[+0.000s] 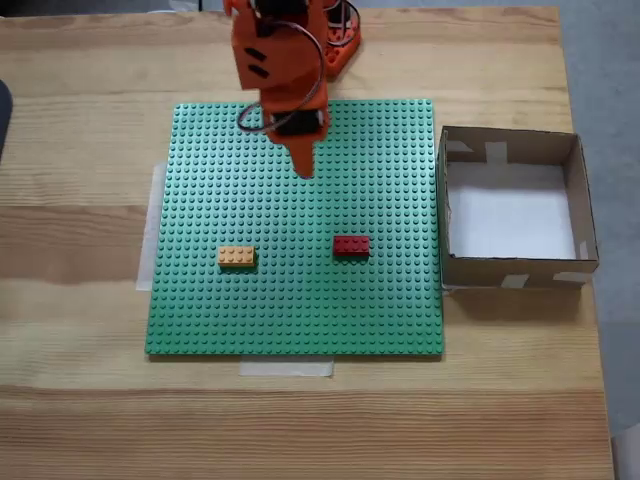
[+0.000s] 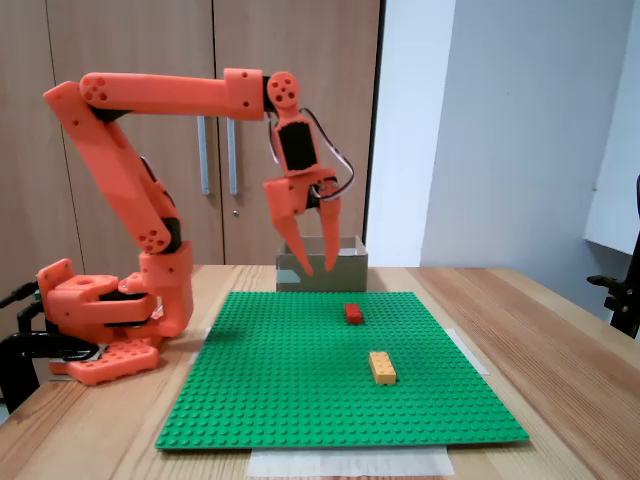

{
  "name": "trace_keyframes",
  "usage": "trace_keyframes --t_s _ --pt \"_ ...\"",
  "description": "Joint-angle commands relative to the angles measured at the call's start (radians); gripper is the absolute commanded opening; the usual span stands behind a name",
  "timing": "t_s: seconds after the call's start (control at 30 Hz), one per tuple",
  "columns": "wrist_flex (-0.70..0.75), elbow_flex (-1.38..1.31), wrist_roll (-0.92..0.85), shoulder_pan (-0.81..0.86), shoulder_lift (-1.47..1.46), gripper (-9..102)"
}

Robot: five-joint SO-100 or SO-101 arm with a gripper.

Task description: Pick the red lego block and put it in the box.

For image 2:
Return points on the red lego block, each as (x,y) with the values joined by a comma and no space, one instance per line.
(354,313)

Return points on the open cardboard box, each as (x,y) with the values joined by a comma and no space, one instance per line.
(340,275)

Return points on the yellow lego block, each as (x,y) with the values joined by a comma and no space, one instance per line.
(382,367)

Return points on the green lego baseplate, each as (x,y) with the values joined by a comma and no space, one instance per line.
(300,380)

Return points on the grey tape patch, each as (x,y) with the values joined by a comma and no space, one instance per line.
(286,278)
(347,252)

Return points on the narrow translucent tape strip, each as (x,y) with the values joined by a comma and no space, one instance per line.
(200,345)
(470,352)

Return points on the brown wooden cabinet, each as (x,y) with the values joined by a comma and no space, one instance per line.
(125,40)

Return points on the wide translucent tape strip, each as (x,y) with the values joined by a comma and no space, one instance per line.
(350,462)

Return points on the white board panel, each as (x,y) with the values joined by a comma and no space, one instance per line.
(620,175)

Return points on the black stand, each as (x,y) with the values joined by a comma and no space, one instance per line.
(622,305)

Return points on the black table clamp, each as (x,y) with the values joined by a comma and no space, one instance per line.
(10,360)

